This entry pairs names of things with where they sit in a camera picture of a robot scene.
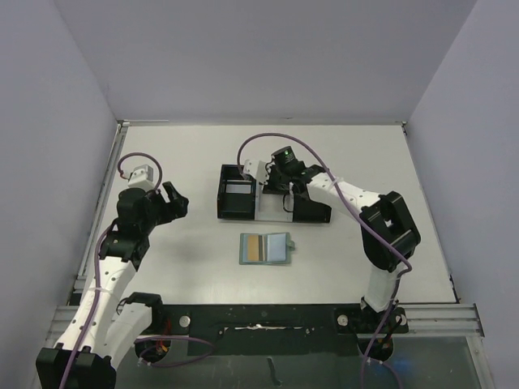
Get silver credit card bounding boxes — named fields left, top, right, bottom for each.
left=225, top=183, right=252, bottom=195

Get black white sorting tray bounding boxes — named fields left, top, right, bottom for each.
left=217, top=165, right=332, bottom=224

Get green card holder wallet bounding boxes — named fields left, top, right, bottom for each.
left=238, top=233, right=296, bottom=265

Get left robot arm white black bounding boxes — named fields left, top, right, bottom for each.
left=36, top=182, right=189, bottom=388

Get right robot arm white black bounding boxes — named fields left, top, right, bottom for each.
left=245, top=147, right=421, bottom=313

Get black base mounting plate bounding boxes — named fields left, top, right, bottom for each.
left=135, top=304, right=409, bottom=363

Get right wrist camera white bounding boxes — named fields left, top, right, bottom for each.
left=242, top=160, right=272, bottom=185

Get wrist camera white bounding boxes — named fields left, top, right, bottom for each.
left=242, top=160, right=272, bottom=185
left=127, top=165, right=155, bottom=191

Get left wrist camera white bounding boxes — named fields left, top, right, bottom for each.
left=127, top=165, right=155, bottom=191

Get aluminium left rail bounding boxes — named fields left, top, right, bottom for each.
left=71, top=121, right=128, bottom=293

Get aluminium rail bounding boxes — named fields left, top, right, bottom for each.
left=71, top=121, right=128, bottom=293
left=402, top=303, right=485, bottom=337

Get aluminium front rail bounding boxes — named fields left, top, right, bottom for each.
left=402, top=303, right=485, bottom=337

